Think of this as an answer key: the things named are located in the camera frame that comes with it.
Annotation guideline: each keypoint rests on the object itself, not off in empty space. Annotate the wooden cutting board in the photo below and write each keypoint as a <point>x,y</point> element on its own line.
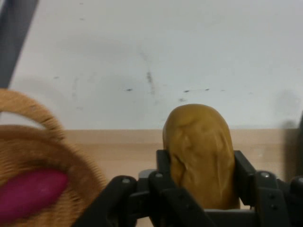
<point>118,146</point>

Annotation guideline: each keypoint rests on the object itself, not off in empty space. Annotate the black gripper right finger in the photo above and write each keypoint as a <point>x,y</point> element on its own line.
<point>272,201</point>

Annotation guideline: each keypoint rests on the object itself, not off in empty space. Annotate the woven wicker basket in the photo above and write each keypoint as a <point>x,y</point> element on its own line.
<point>78,165</point>

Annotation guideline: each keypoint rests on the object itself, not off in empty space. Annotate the yellow-brown toy potato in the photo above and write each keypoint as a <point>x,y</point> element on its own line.
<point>198,142</point>

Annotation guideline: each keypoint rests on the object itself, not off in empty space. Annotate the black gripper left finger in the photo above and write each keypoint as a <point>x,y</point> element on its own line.
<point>142,201</point>

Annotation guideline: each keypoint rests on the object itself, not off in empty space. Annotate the purple toy sweet potato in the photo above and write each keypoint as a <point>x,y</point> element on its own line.
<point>30,191</point>

